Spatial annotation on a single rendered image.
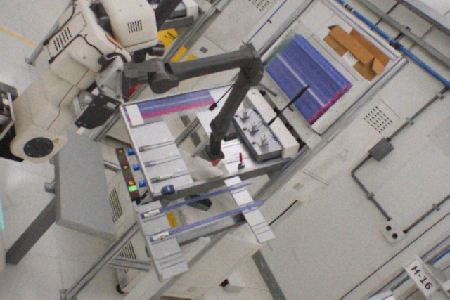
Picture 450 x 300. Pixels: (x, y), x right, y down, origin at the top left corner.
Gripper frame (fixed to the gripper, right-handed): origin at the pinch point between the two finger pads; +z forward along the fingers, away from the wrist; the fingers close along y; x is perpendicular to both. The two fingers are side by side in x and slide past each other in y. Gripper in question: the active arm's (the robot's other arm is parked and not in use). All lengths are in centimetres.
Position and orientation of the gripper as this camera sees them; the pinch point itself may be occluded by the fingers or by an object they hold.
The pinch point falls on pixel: (214, 164)
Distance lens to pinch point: 212.5
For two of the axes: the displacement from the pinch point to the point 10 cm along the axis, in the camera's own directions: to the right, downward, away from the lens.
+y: -3.8, -6.4, 6.7
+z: -0.6, 7.4, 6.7
